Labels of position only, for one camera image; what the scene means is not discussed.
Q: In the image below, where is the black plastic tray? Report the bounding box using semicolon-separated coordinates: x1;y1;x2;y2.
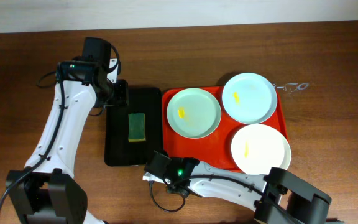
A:
104;87;166;166

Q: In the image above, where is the green yellow sponge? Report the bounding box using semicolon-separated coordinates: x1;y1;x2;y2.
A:
128;113;146;142

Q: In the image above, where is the pale green plate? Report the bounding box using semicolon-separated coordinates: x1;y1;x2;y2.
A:
166;88;222;139

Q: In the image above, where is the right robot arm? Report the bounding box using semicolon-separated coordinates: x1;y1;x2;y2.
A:
143;152;332;224

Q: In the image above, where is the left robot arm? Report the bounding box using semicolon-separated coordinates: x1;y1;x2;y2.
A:
0;37;129;223

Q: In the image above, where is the red plastic tray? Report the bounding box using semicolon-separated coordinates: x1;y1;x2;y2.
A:
162;86;291;172

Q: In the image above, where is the white plate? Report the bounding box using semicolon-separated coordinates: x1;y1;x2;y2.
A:
230;124;291;175

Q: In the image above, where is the light blue plate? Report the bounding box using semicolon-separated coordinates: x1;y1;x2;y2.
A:
221;73;278;124

